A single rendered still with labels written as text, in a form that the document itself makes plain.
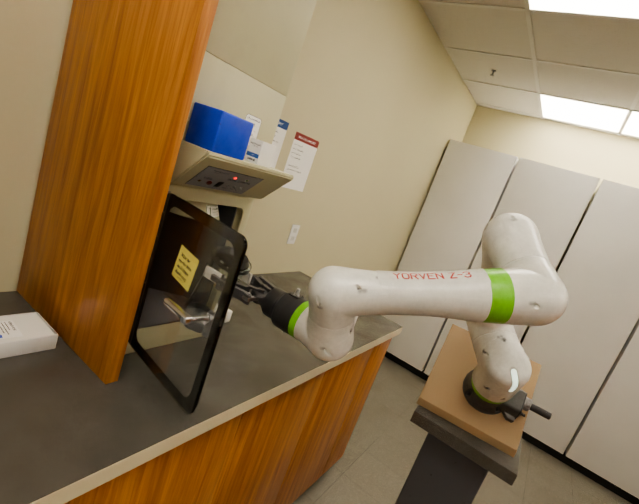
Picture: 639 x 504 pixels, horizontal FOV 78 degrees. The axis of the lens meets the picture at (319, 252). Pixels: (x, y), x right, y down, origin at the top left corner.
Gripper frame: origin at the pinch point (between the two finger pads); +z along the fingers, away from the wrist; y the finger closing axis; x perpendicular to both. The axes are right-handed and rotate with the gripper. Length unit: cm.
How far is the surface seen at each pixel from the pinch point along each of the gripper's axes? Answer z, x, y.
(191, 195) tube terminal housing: 10.2, -17.4, 9.5
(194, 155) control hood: 2.4, -28.0, 18.3
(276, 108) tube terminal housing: 10.1, -45.9, -10.9
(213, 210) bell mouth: 12.8, -13.6, -1.4
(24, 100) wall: 53, -26, 31
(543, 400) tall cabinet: -104, 81, -293
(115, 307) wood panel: 4.5, 9.1, 26.3
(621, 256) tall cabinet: -105, -47, -293
